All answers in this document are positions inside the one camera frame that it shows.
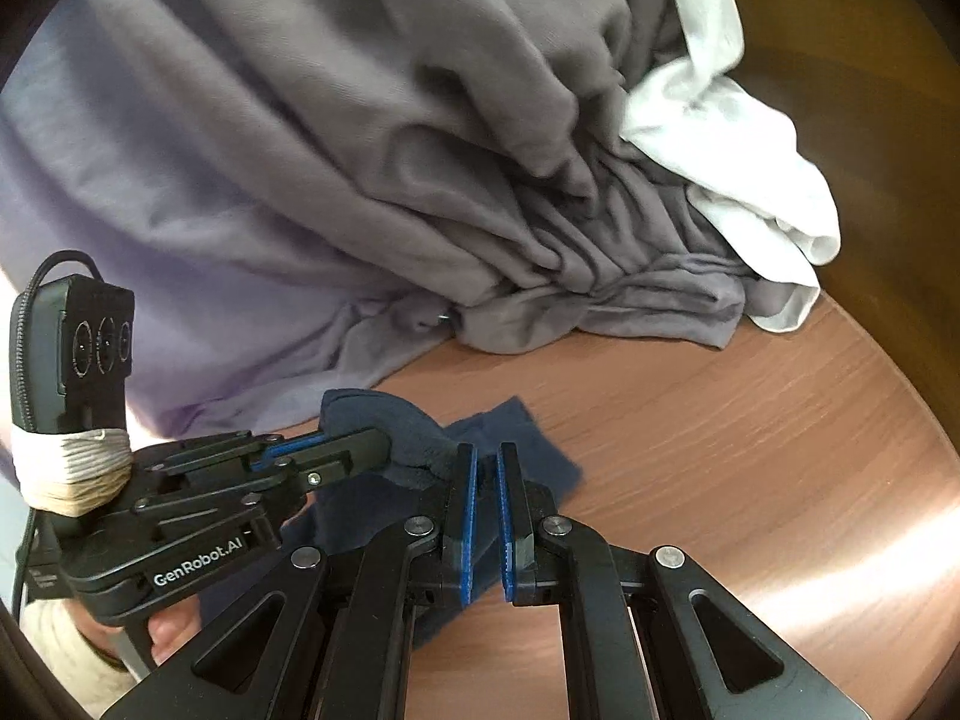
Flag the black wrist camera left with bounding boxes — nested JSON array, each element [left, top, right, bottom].
[[10, 273, 135, 434]]

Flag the person left hand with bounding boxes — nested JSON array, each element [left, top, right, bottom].
[[65, 595, 202, 665]]

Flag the white sheer curtain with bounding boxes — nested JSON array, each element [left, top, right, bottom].
[[620, 0, 841, 333]]

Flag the black camera cable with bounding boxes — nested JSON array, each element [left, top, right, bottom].
[[10, 247, 107, 616]]

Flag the grey purple hanging curtain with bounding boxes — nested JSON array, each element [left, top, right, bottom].
[[2, 0, 761, 436]]

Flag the beige sleeve forearm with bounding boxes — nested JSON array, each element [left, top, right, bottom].
[[20, 600, 137, 718]]

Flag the navy blue pants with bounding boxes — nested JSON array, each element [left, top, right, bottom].
[[280, 388, 583, 598]]

